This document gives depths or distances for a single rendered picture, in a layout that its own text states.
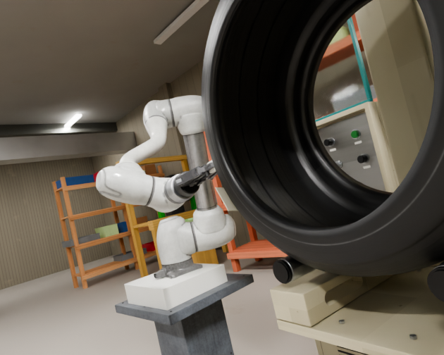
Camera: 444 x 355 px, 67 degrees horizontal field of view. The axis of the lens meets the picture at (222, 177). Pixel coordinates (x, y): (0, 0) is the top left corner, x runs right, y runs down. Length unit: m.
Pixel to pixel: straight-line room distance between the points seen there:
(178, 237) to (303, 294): 1.09
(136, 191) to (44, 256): 9.68
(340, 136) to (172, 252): 0.92
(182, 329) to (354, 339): 1.14
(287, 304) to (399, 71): 0.56
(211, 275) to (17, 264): 9.17
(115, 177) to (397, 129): 0.78
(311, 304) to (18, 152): 7.53
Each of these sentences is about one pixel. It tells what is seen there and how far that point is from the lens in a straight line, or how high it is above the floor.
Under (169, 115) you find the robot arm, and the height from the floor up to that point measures 1.46.
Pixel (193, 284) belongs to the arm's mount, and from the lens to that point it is 1.58.
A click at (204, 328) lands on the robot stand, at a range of 1.72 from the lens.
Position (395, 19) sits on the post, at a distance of 0.90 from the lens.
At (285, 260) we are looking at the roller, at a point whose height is 0.92.
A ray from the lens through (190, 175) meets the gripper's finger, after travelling 0.94.
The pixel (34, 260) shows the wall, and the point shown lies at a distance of 10.66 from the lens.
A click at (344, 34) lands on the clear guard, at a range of 1.45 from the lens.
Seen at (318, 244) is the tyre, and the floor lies 0.96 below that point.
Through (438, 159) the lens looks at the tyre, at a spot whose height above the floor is 1.05.
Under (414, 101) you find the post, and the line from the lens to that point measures 0.86.
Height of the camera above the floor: 1.06
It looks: 3 degrees up
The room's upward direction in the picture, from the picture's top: 13 degrees counter-clockwise
